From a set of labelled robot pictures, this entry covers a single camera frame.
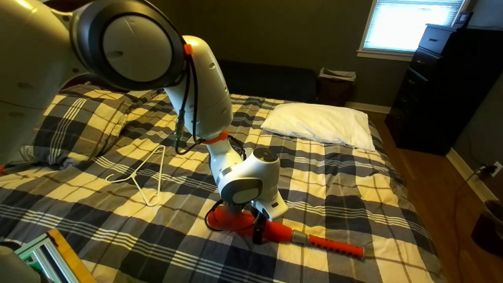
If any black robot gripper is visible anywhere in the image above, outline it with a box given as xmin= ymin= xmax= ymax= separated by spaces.
xmin=248 ymin=179 xmax=287 ymax=220

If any orange foam baseball bat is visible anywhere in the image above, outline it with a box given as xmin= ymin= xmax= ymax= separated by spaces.
xmin=204 ymin=204 xmax=364 ymax=259

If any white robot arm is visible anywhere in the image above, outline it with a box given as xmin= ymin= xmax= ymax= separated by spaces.
xmin=0 ymin=0 xmax=287 ymax=220

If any green framed wooden object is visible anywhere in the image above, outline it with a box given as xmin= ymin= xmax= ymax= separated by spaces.
xmin=0 ymin=228 xmax=97 ymax=283

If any dark floor object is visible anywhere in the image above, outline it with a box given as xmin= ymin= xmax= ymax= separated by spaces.
xmin=471 ymin=200 xmax=503 ymax=258

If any white pillow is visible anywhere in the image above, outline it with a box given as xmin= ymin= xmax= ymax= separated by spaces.
xmin=260 ymin=102 xmax=375 ymax=151

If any plaid bed comforter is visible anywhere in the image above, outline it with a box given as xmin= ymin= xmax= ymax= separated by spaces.
xmin=0 ymin=93 xmax=446 ymax=283

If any small waste bin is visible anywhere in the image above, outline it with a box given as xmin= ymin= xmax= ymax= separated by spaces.
xmin=317 ymin=68 xmax=356 ymax=105

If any plaid pillow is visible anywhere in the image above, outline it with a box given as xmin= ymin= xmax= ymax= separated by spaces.
xmin=7 ymin=85 xmax=132 ymax=167

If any bright window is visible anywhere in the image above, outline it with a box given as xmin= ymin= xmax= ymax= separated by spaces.
xmin=356 ymin=0 xmax=469 ymax=61

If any black dresser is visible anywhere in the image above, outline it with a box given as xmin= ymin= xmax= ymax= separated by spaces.
xmin=385 ymin=25 xmax=503 ymax=156

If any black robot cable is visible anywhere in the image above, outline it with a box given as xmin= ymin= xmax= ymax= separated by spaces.
xmin=172 ymin=49 xmax=201 ymax=157

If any white wire clothes hanger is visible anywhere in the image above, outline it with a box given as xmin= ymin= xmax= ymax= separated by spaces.
xmin=103 ymin=143 xmax=168 ymax=207

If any wall outlet with plug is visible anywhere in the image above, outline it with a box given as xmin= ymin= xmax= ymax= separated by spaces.
xmin=476 ymin=160 xmax=503 ymax=179

